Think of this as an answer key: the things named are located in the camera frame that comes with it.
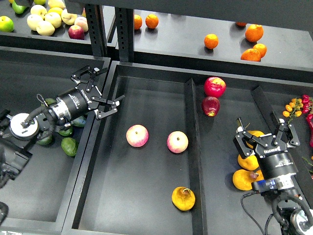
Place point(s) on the dark red apple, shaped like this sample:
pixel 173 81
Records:
pixel 210 106

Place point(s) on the black tray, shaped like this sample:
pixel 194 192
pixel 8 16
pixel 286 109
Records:
pixel 39 197
pixel 125 190

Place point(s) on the pink peach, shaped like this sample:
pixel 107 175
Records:
pixel 82 22

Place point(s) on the black middle tray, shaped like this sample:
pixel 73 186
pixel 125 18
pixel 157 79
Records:
pixel 125 190

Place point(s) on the green avocado centre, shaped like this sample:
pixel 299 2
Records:
pixel 66 133

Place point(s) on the stray green avocado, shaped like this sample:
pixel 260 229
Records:
pixel 69 146

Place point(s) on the orange cherry tomato vine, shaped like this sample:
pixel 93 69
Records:
pixel 293 110

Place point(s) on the pink apple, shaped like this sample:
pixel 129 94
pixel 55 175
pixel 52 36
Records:
pixel 137 135
pixel 177 142

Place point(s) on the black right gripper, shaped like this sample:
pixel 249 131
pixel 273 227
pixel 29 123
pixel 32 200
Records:
pixel 274 160

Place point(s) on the orange top middle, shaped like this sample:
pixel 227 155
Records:
pixel 151 21

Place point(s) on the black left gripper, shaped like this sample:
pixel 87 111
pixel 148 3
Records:
pixel 85 97

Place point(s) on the black left tray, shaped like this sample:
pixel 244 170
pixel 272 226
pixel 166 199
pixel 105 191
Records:
pixel 39 197

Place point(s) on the green avocado middle right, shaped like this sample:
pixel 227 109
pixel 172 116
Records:
pixel 79 122

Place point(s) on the yellow lemon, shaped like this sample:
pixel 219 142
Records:
pixel 57 10

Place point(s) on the orange behind post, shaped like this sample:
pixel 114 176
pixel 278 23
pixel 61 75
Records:
pixel 137 22

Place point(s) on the red chili peppers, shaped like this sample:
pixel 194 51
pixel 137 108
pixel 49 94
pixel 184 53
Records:
pixel 307 102

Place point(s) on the red apple on shelf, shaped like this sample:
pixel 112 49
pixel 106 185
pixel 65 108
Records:
pixel 76 32

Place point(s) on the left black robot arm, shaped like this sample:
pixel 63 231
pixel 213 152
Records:
pixel 19 132

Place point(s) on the orange right small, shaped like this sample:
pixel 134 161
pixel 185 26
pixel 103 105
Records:
pixel 261 48

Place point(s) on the pale yellow pear left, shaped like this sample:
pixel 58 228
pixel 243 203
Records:
pixel 33 20

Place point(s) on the pink apple left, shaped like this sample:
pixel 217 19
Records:
pixel 137 135

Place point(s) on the pale yellow pear centre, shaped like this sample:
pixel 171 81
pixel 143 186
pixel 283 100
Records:
pixel 54 18

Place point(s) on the orange front right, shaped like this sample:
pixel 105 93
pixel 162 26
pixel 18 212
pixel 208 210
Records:
pixel 251 54

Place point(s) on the bright red apple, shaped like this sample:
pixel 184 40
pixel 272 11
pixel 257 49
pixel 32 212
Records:
pixel 214 86

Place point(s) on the black right shelf post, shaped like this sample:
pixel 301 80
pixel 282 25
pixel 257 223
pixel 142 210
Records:
pixel 124 19

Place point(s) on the pale yellow pear front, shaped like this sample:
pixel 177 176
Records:
pixel 45 28

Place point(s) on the green avocado top left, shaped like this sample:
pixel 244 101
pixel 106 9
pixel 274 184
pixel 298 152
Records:
pixel 50 101

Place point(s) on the pink apple right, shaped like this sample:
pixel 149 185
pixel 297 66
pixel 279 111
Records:
pixel 177 142

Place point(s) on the black left shelf post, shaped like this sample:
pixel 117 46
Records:
pixel 94 15

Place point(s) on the green avocado bottom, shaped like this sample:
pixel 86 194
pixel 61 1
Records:
pixel 46 140

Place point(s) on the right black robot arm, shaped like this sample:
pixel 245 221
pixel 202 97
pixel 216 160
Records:
pixel 288 208

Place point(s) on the yellow pear lower middle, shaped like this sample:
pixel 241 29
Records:
pixel 259 175

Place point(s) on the yellow pear lower left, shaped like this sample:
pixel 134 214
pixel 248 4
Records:
pixel 243 179

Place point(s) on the black shelf post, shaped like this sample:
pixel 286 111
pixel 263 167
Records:
pixel 124 19
pixel 94 15

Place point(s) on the stray yellow pear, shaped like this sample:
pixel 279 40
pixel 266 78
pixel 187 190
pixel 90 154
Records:
pixel 183 198

